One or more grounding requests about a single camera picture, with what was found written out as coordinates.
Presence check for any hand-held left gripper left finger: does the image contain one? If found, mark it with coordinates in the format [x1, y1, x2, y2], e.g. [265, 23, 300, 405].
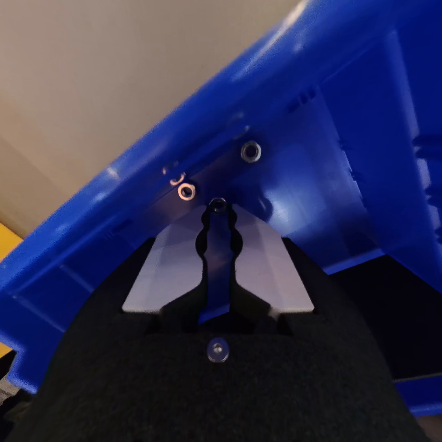
[122, 204, 216, 329]

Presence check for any blue divided storage bin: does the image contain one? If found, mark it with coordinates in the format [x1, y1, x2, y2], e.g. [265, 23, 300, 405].
[0, 0, 442, 418]

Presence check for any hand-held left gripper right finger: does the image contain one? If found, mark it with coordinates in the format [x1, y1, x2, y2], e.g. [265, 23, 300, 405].
[223, 203, 315, 329]

